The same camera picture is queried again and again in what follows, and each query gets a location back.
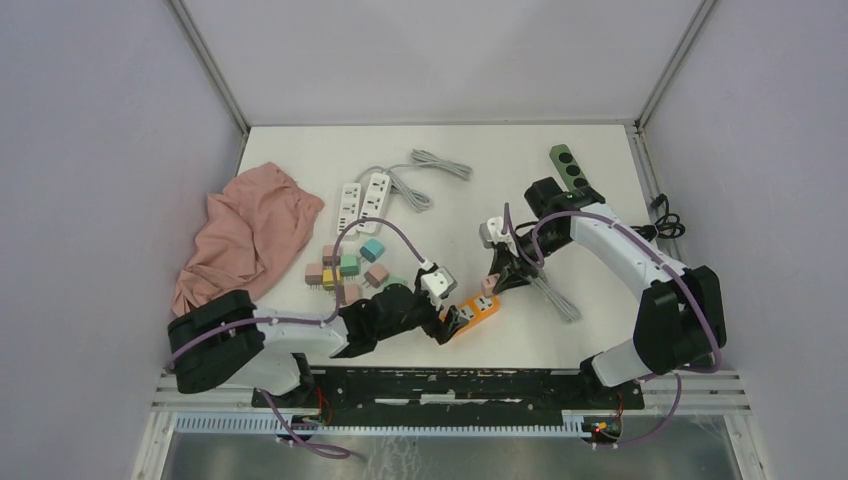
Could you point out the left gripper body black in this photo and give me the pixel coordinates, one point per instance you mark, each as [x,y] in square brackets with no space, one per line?
[422,313]

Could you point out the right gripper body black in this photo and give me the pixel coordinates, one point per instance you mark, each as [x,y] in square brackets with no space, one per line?
[538,243]

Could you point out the pink adapter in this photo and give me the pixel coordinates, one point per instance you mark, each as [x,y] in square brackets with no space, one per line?
[351,293]
[489,284]

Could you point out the orange power strip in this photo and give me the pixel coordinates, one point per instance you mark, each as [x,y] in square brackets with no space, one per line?
[477,309]

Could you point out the green adapter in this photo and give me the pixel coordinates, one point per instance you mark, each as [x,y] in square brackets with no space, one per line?
[394,280]

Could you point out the pink adapter plug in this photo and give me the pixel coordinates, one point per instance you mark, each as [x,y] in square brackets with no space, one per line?
[313,274]
[331,255]
[376,276]

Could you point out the green USB adapter plug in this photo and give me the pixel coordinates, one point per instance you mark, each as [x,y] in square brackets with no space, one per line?
[349,265]

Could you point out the green power strip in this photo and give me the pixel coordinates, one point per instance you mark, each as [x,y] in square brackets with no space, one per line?
[567,167]

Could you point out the teal USB adapter plug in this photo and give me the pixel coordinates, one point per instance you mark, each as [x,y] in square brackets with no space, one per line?
[372,249]

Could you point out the yellow adapter plug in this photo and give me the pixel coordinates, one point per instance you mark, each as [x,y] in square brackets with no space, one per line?
[331,278]

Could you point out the white slim power strip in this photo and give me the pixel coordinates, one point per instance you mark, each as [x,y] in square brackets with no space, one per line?
[377,190]

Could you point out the white USB power strip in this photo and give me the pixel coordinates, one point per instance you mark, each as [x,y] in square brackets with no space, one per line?
[349,206]

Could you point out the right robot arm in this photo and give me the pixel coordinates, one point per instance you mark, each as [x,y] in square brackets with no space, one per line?
[680,320]

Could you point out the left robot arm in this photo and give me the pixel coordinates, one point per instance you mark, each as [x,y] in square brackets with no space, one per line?
[226,342]

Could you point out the pink cloth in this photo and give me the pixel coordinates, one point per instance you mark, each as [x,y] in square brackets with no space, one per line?
[256,228]

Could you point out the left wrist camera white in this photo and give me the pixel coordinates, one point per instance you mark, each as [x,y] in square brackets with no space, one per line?
[437,282]

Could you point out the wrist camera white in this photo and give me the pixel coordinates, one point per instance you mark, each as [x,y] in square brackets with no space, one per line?
[495,232]
[437,282]

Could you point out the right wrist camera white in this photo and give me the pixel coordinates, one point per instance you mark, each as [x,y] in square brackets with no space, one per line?
[495,232]

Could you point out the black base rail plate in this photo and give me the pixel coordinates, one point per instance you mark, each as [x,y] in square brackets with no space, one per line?
[443,397]

